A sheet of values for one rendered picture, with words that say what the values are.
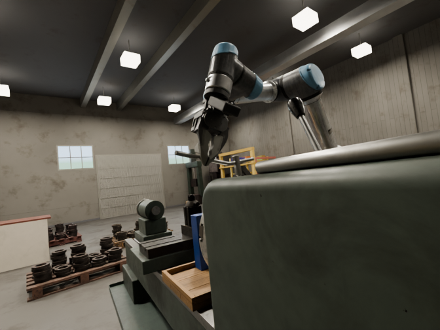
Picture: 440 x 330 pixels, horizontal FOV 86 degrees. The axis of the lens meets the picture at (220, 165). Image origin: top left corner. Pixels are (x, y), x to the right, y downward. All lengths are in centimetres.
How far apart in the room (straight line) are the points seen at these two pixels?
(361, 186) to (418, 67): 1028
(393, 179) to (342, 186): 5
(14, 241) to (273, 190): 575
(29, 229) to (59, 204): 609
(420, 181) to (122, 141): 1246
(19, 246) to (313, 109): 562
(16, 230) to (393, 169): 588
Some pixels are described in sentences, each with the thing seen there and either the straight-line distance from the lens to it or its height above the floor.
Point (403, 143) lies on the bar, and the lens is 28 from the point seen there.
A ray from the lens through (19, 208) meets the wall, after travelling 1196.
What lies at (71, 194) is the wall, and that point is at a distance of 1197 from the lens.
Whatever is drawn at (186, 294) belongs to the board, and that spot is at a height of 90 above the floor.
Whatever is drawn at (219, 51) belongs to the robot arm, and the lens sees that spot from 74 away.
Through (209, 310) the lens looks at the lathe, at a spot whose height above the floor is 87.
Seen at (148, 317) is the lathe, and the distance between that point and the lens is 160.
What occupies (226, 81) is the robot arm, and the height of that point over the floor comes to 152.
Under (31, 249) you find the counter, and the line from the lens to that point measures 597.
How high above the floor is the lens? 125
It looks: 3 degrees up
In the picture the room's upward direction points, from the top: 6 degrees counter-clockwise
